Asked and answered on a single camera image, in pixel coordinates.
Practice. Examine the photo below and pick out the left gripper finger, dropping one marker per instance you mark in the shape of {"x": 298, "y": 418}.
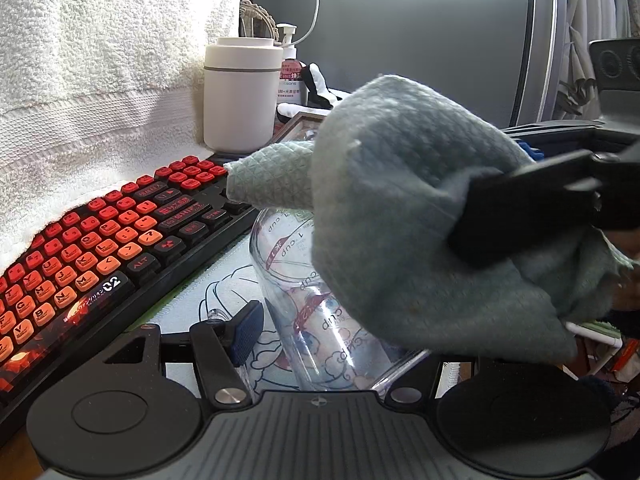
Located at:
{"x": 240, "y": 334}

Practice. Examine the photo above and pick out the clear plastic measuring cup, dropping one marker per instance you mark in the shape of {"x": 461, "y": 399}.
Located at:
{"x": 326, "y": 348}

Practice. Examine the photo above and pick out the cartoon print desk mat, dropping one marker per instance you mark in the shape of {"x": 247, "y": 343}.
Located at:
{"x": 220, "y": 291}

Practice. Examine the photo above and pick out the red and black keyboard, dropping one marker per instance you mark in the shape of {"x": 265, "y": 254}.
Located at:
{"x": 90, "y": 274}

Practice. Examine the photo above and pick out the grey window curtain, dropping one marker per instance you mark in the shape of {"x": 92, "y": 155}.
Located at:
{"x": 586, "y": 21}

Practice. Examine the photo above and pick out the brown framed picture box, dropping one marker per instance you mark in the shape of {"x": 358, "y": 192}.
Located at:
{"x": 302, "y": 127}

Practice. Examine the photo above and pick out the white black plush toy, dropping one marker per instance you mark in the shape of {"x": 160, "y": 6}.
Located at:
{"x": 321, "y": 99}

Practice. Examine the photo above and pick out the pink label pump bottle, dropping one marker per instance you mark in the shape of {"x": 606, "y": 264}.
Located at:
{"x": 292, "y": 89}

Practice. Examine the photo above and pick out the white cylindrical humidifier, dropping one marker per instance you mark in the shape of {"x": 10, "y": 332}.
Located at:
{"x": 241, "y": 80}

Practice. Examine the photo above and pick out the large white terry towel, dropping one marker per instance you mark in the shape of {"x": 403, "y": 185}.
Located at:
{"x": 93, "y": 93}

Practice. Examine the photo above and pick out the ornate vintage mirror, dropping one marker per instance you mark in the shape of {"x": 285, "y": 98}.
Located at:
{"x": 257, "y": 22}

